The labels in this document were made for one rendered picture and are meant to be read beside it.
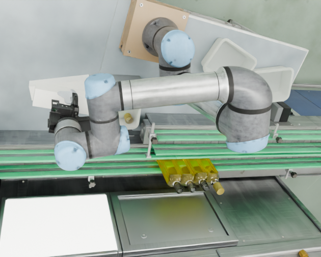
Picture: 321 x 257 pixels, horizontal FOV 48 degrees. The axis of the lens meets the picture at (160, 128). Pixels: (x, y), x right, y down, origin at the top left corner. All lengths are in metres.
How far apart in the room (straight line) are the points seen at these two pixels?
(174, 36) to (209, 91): 0.39
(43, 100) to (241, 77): 0.63
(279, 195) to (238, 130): 0.98
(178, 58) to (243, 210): 0.81
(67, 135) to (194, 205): 0.83
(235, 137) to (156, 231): 0.61
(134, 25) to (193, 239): 0.86
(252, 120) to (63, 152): 0.49
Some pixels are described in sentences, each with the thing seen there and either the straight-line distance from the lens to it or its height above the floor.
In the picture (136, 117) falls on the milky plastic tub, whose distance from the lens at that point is 1.60.
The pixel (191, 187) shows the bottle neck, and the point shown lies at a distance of 1.49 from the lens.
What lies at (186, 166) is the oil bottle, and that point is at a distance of 1.58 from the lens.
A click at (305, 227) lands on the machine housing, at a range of 1.80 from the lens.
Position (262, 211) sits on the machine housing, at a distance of 1.78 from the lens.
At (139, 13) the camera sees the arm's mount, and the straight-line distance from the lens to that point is 1.43.
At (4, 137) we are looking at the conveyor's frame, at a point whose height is 0.82.
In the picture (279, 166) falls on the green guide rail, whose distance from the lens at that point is 1.91.
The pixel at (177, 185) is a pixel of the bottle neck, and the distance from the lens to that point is 1.48.
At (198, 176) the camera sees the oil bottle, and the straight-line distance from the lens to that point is 1.54.
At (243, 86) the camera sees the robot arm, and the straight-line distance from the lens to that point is 0.92.
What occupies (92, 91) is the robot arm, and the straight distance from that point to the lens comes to 0.87.
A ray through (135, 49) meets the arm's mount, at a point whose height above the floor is 0.85.
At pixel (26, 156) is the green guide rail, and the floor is 0.93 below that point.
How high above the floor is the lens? 2.21
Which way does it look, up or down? 56 degrees down
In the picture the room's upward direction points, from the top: 152 degrees clockwise
